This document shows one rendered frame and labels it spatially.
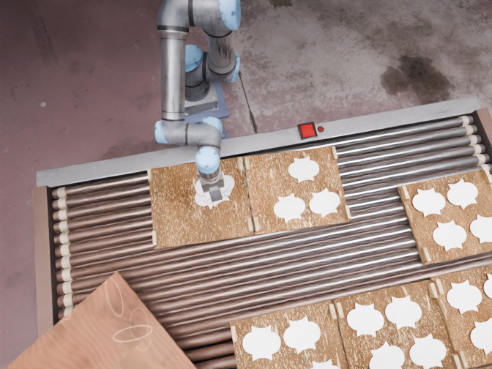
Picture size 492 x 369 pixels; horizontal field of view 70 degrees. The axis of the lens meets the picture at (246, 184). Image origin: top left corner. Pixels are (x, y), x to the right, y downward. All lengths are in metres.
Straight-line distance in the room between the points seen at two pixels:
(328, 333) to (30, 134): 2.41
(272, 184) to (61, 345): 0.99
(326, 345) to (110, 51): 2.58
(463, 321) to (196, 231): 1.12
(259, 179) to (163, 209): 0.43
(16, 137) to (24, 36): 0.86
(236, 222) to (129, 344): 0.60
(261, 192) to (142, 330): 0.70
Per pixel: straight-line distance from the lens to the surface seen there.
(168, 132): 1.19
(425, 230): 1.69
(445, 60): 3.45
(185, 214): 1.50
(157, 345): 1.39
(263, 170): 1.55
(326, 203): 1.55
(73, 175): 1.70
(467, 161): 1.91
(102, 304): 1.43
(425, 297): 1.65
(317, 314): 1.50
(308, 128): 1.67
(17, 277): 2.77
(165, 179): 1.56
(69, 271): 1.61
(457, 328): 1.72
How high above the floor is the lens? 2.40
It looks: 73 degrees down
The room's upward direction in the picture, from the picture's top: 8 degrees clockwise
